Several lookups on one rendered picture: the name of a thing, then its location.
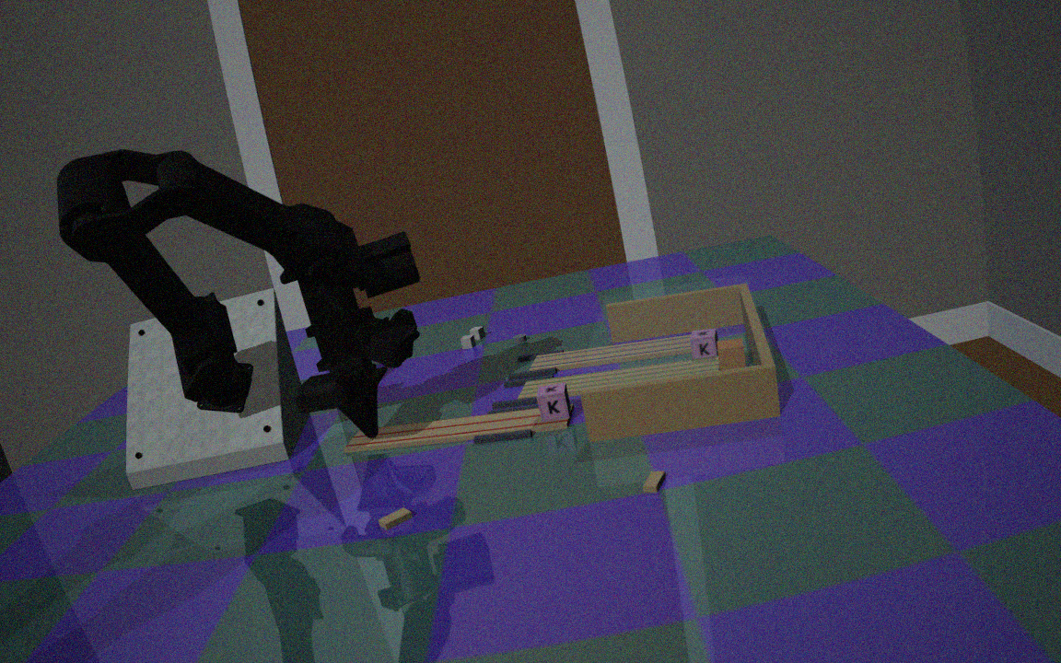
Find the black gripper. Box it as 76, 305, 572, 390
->
294, 304, 388, 437

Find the tan rectangular block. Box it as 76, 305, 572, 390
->
378, 507, 413, 530
643, 471, 665, 493

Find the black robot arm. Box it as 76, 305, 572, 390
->
56, 149, 420, 413

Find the tan strip with red stripes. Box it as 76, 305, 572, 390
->
344, 404, 574, 453

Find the pink cube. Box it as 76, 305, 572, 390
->
536, 383, 571, 422

